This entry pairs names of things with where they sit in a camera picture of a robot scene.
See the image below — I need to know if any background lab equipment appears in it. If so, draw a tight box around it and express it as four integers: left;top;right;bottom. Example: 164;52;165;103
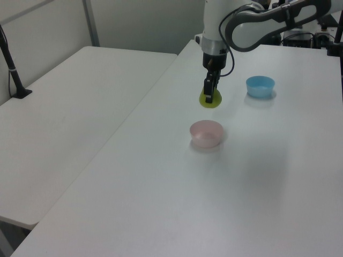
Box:
281;10;340;50

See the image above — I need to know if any green pear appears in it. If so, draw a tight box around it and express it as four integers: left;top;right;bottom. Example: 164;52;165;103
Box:
198;88;223;110

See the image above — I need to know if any white side table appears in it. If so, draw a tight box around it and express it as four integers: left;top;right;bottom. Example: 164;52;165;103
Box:
0;46;178;230

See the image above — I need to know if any pink plastic bowl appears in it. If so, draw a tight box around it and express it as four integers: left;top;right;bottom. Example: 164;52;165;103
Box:
189;120;225;148

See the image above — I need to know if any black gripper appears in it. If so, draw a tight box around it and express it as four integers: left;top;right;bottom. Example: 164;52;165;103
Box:
202;51;228;104

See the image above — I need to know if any black camera stand pole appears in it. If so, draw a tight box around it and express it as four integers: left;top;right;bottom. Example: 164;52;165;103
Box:
0;24;33;100

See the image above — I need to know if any black clamp stand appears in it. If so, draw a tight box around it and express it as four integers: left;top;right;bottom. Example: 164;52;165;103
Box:
325;13;343;57

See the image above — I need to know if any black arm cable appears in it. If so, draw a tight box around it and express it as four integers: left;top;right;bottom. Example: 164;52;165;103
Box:
218;2;285;78

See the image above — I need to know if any blue plastic bowl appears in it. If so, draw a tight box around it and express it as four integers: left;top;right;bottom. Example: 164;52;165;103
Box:
245;75;276;98

